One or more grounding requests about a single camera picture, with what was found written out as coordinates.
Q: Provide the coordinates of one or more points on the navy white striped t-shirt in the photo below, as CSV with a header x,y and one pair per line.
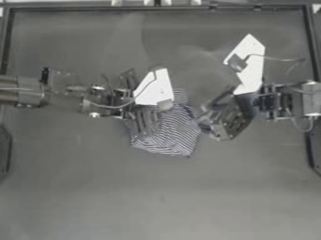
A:
x,y
172,134

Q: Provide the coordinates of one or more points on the black table edge bracket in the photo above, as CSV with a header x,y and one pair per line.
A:
x,y
5,150
316,150

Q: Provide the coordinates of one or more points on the black table frame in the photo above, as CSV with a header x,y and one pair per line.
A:
x,y
83,7

